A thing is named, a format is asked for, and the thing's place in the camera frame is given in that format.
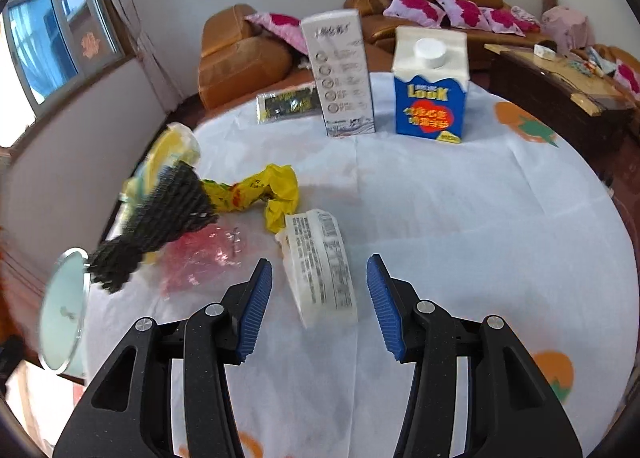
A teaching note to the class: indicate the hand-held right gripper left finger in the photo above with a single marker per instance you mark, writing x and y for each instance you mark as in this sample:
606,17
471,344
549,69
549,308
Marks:
257,308

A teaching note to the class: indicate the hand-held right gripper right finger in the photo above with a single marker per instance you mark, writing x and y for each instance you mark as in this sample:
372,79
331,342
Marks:
385,310

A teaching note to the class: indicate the clear red-print plastic bag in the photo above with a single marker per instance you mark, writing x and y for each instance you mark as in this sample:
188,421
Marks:
200,258

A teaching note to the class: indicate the yellow wrapper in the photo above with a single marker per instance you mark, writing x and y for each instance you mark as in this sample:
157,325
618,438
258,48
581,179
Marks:
280,188

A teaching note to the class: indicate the black foam net sleeve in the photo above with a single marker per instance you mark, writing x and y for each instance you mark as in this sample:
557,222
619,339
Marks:
165,210

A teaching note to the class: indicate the teal cartoon trash bin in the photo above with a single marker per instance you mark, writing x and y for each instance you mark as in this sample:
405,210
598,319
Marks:
62,308

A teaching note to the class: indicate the white orange-print tablecloth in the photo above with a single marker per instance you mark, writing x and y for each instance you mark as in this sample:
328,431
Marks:
450,218

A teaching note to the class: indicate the dark seaweed packet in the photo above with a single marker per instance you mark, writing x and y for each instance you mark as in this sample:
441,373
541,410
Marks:
285,106

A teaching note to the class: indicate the blue white-capped carton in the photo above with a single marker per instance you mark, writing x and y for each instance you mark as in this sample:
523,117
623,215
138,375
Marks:
430,108

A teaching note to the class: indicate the brown leather chaise sofa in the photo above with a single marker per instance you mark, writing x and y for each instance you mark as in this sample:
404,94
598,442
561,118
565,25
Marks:
240,68

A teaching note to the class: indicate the tall white milk carton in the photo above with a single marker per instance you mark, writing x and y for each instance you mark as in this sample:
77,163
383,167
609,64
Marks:
340,73

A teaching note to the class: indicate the dark wooden coffee table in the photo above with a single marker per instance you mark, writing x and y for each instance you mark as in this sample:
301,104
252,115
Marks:
540,88

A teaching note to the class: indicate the pink floral pillow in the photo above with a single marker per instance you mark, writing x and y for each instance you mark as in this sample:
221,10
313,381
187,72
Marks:
502,20
280,23
462,13
412,6
627,76
525,18

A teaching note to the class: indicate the small white box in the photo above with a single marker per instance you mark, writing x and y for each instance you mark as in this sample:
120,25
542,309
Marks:
544,51

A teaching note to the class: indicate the pink cloth cover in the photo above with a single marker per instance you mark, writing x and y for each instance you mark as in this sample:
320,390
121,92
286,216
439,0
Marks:
570,28

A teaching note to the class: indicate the sliding glass window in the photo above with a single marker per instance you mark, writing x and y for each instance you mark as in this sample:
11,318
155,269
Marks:
50,28

